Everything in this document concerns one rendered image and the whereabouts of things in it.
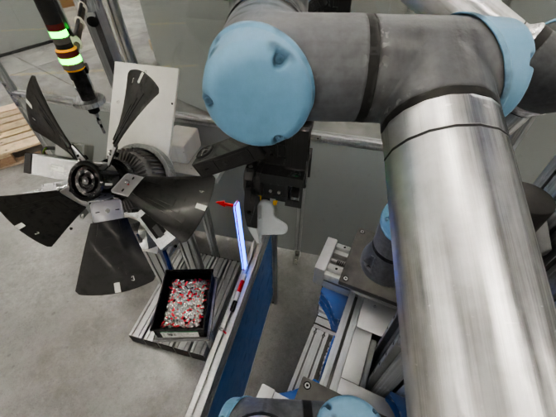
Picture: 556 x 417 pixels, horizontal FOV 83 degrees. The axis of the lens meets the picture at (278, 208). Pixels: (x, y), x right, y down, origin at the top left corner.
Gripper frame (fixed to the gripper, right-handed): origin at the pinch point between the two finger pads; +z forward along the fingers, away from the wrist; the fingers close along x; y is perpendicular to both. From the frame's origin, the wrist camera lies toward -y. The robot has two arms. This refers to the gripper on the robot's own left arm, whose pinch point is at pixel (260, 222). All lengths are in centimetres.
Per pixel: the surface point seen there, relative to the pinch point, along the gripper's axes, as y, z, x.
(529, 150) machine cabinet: 154, 108, 214
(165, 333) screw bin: -32, 59, -3
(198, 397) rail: -15, 57, -17
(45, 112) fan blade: -78, 9, 33
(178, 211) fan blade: -32.0, 26.7, 20.4
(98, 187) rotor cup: -55, 21, 19
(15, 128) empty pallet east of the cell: -307, 130, 167
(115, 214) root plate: -55, 34, 20
